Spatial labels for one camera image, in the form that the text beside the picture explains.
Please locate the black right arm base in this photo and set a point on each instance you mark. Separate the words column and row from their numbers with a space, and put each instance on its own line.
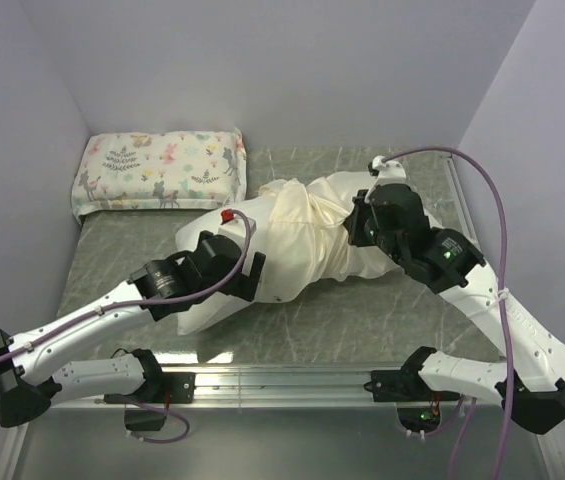
column 397, row 385

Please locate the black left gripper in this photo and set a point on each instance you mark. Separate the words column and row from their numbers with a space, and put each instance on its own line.
column 244, row 285

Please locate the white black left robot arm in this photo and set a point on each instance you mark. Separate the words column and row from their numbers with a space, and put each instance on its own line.
column 40, row 368

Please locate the animal print patterned pillow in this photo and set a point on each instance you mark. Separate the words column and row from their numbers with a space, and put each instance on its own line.
column 197, row 170

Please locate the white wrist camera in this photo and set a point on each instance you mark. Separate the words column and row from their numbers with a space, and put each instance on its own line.
column 236, row 230
column 385, row 171

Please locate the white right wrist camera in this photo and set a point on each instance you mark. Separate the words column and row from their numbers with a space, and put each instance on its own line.
column 385, row 171

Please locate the aluminium right side rail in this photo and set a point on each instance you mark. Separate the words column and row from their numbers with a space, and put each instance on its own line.
column 457, row 194

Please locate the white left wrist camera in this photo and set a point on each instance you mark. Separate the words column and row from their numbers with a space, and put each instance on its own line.
column 236, row 230

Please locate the aluminium front mounting rail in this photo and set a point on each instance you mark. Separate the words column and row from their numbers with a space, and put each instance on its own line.
column 222, row 385

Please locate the cream satin pillowcase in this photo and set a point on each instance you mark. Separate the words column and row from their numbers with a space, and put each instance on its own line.
column 306, row 226

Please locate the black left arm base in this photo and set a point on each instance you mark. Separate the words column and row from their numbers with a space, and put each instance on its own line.
column 146, row 416

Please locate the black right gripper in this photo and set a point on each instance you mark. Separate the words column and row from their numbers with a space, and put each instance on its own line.
column 355, row 219

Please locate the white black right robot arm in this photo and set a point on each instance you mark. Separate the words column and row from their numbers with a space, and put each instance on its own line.
column 391, row 219

